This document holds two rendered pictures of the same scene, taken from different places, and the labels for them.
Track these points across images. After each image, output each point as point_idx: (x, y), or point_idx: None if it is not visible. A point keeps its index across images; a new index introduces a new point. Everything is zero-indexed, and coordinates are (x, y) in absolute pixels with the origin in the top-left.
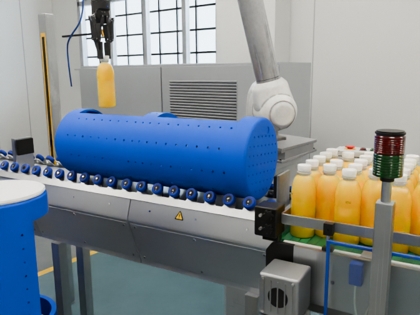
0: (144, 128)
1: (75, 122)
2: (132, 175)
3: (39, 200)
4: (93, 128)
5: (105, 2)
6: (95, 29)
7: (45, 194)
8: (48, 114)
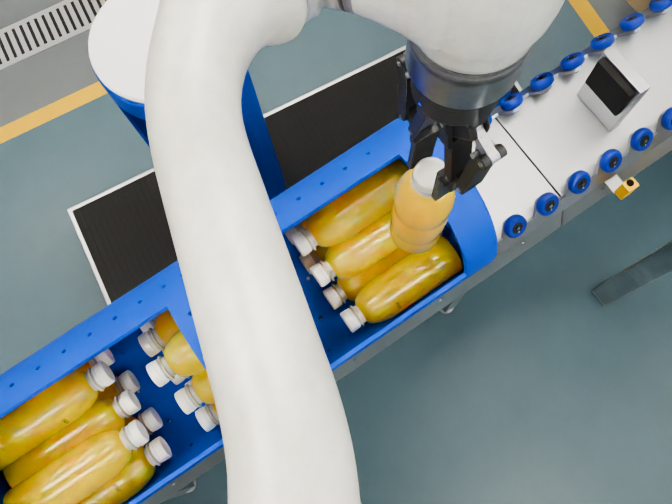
0: (167, 273)
1: (363, 147)
2: None
3: (114, 97)
4: (300, 184)
5: (416, 88)
6: (403, 97)
7: (132, 105)
8: None
